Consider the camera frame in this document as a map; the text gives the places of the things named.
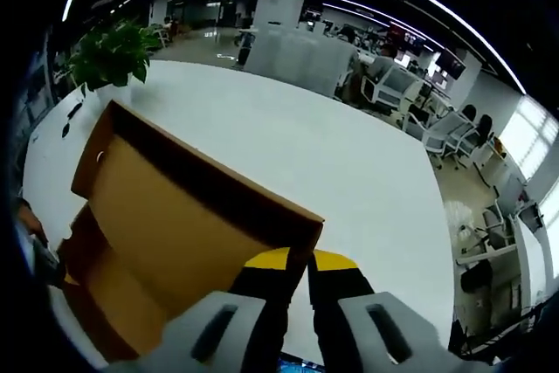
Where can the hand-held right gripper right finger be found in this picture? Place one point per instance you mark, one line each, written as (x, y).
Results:
(430, 355)

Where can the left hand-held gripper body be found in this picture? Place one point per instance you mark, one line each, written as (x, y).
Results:
(27, 246)

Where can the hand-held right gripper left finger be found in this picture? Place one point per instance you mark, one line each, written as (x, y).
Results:
(179, 347)

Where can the blue tissue pack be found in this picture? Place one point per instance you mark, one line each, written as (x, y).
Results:
(301, 366)

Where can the brown cardboard shoe box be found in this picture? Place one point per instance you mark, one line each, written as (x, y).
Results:
(174, 216)

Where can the person's left hand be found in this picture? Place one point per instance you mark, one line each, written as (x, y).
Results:
(32, 220)

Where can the small black device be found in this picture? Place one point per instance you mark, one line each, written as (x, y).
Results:
(66, 129)

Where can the flat black case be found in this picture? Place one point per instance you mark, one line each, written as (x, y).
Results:
(74, 110)

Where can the green plant in white pot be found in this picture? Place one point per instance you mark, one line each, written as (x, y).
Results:
(113, 54)

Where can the white office chair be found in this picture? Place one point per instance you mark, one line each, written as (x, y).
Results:
(393, 84)
(450, 133)

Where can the bright window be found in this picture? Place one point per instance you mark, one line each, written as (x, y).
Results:
(530, 137)

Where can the white desk partition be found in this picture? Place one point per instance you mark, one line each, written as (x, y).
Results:
(301, 58)

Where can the white square pillar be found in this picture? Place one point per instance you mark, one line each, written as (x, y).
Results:
(279, 2)

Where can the dark wall monitor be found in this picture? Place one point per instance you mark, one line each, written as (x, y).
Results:
(452, 65)

